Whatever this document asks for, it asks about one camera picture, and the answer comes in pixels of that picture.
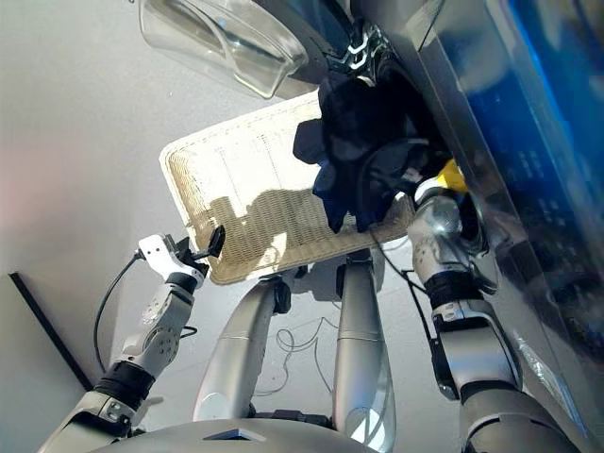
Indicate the silver robot torso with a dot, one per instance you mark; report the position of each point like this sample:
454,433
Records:
189,439

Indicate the black garment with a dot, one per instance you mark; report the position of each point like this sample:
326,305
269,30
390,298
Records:
358,132

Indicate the round washing machine door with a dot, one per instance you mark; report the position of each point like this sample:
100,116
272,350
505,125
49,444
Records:
226,42

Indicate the pale woven laundry basket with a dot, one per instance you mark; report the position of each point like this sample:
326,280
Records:
236,156

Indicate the grey washing machine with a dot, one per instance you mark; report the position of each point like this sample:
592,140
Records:
519,189

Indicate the yellow wrist camera mount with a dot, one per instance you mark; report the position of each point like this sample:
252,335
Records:
450,177

